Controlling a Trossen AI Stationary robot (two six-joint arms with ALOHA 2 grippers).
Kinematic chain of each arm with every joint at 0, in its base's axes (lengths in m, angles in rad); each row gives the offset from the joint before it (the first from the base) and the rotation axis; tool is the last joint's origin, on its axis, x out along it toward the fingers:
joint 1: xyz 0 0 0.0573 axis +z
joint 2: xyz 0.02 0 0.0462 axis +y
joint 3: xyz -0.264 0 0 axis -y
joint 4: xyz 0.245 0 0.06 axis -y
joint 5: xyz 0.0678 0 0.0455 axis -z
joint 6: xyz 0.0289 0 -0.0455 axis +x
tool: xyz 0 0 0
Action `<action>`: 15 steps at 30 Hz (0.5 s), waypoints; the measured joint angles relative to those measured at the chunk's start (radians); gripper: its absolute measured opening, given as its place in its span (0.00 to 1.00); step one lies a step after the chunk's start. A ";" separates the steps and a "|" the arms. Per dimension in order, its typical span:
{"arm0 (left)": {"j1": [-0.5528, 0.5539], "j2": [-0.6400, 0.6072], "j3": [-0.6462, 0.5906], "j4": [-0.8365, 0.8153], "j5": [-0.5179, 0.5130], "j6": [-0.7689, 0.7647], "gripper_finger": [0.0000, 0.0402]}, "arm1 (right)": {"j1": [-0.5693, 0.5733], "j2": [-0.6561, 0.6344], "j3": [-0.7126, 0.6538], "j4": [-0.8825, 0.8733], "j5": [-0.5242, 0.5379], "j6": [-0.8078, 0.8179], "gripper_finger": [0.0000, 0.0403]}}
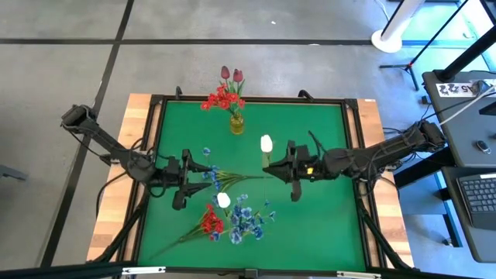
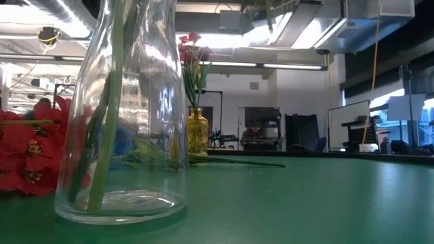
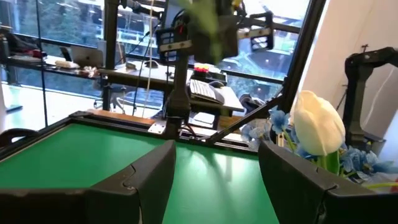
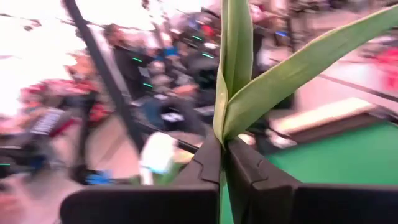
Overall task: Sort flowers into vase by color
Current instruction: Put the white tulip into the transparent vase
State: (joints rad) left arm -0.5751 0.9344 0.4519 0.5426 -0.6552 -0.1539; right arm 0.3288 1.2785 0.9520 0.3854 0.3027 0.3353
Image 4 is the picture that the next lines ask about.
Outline white pale-blue artificial tulip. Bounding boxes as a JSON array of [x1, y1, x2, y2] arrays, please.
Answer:
[[138, 131, 187, 187]]

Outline pale table border rail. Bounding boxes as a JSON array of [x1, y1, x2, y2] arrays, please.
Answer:
[[269, 97, 379, 135]]

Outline black frame pole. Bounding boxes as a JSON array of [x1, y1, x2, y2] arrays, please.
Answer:
[[62, 0, 147, 153]]

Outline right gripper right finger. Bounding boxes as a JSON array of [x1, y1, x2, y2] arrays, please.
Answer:
[[226, 138, 398, 224]]

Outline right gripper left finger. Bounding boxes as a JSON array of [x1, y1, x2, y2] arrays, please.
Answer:
[[60, 133, 223, 224]]

